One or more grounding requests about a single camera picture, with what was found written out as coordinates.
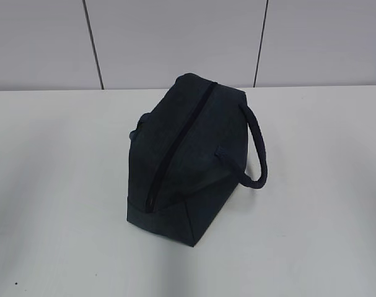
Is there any navy blue lunch bag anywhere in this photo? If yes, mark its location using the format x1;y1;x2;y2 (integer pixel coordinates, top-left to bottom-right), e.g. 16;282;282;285
126;73;268;247

